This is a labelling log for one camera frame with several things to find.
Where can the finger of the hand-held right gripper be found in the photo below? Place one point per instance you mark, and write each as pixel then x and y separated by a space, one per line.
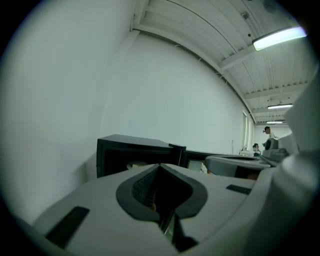
pixel 225 165

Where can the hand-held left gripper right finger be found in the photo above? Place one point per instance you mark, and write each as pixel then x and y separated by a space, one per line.
pixel 220 202

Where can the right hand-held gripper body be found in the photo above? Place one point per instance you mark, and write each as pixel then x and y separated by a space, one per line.
pixel 295 190

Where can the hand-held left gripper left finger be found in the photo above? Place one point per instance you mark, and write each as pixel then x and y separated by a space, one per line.
pixel 100 200

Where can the black microwave oven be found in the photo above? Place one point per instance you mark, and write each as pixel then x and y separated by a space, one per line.
pixel 117 152

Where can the long ceiling light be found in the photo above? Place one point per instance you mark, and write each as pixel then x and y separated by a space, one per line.
pixel 278 38
pixel 275 122
pixel 280 106

